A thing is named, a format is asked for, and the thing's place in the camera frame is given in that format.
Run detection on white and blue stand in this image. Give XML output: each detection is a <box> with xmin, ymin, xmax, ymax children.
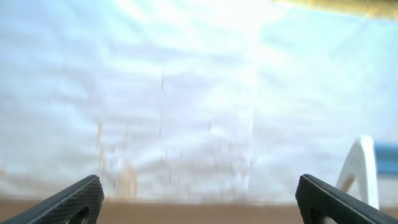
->
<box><xmin>335</xmin><ymin>135</ymin><xmax>398</xmax><ymax>210</ymax></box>

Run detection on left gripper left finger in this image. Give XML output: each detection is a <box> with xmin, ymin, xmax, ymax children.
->
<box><xmin>0</xmin><ymin>174</ymin><xmax>105</xmax><ymax>224</ymax></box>

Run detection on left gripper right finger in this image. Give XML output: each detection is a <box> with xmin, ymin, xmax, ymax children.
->
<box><xmin>295</xmin><ymin>173</ymin><xmax>398</xmax><ymax>224</ymax></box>

